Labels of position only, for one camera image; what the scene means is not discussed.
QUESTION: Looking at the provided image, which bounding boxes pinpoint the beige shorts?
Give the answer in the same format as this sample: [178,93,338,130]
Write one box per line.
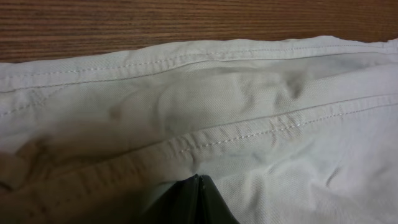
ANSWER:
[1,36,397,223]

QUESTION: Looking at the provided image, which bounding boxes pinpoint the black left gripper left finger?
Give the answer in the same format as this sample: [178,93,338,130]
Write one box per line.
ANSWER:
[137,175,199,224]

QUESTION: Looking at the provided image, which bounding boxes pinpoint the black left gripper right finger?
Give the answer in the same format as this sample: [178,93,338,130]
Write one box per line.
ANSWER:
[197,175,239,224]

